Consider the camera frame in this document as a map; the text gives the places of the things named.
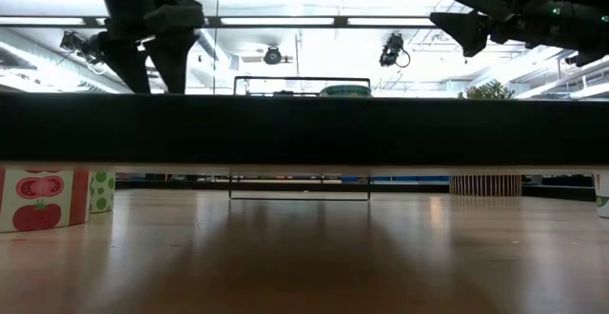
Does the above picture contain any black camera with cable loop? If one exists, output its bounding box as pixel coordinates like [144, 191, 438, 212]
[379, 31, 411, 69]

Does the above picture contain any black camera on mount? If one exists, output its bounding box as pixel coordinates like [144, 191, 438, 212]
[59, 30, 105, 67]

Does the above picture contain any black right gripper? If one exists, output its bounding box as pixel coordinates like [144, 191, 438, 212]
[429, 0, 609, 68]

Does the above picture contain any green dotted can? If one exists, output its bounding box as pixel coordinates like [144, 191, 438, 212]
[88, 170, 117, 213]

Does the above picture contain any green plant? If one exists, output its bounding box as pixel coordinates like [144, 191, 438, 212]
[457, 79, 516, 100]

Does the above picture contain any black overhead frame rail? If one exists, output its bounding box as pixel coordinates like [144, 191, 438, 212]
[0, 14, 442, 30]

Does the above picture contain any slatted wooden planter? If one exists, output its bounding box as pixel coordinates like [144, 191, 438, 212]
[449, 174, 523, 197]

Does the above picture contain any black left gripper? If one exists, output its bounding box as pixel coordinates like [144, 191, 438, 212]
[92, 0, 202, 95]

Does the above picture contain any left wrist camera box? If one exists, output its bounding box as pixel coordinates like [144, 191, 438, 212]
[144, 0, 206, 34]

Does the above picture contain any thin grey hanging cable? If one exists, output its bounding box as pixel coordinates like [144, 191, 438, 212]
[211, 0, 222, 94]

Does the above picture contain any tomato print can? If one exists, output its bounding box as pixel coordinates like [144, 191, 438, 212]
[0, 168, 91, 233]

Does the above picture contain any round black overhead camera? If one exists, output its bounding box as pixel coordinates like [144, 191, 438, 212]
[263, 45, 292, 66]

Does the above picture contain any black table edge rail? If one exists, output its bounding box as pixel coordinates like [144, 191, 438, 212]
[115, 179, 596, 202]

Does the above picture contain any black frame beam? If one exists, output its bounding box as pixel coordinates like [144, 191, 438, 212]
[0, 92, 609, 166]

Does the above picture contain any yellow can green band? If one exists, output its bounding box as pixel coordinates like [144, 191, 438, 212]
[318, 84, 373, 99]

